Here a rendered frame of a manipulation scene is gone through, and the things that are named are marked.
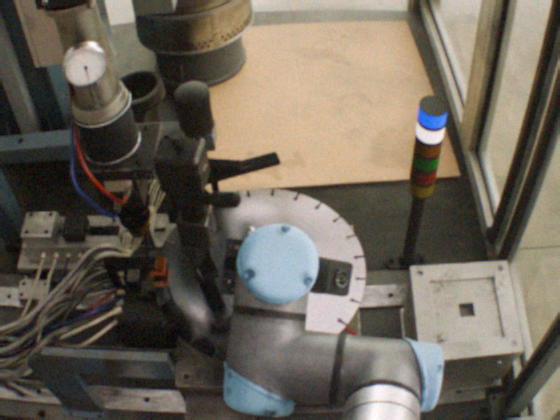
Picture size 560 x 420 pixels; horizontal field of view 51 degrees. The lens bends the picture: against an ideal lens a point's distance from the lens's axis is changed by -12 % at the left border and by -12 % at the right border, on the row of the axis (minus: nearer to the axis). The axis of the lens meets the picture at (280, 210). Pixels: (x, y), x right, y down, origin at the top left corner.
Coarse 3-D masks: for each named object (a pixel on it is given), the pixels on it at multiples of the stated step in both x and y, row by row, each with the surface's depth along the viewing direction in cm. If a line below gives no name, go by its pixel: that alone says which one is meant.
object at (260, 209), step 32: (256, 192) 111; (288, 192) 110; (224, 224) 107; (256, 224) 107; (288, 224) 106; (320, 224) 106; (160, 256) 103; (224, 256) 103; (320, 256) 102; (352, 256) 102; (160, 288) 100; (192, 288) 99; (352, 288) 98; (192, 320) 96; (224, 320) 96; (320, 320) 95; (224, 352) 92
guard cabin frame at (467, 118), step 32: (416, 0) 177; (480, 32) 118; (448, 64) 156; (480, 64) 121; (544, 64) 88; (448, 96) 153; (480, 96) 124; (480, 128) 131; (544, 128) 90; (512, 160) 107; (480, 192) 129; (512, 192) 112; (480, 224) 129; (512, 224) 109
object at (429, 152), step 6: (414, 144) 99; (420, 144) 97; (426, 144) 96; (438, 144) 96; (420, 150) 98; (426, 150) 97; (432, 150) 97; (438, 150) 98; (420, 156) 99; (426, 156) 98; (432, 156) 98
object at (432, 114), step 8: (432, 96) 94; (424, 104) 93; (432, 104) 93; (440, 104) 93; (424, 112) 92; (432, 112) 92; (440, 112) 92; (424, 120) 93; (432, 120) 92; (440, 120) 92; (432, 128) 93; (440, 128) 93
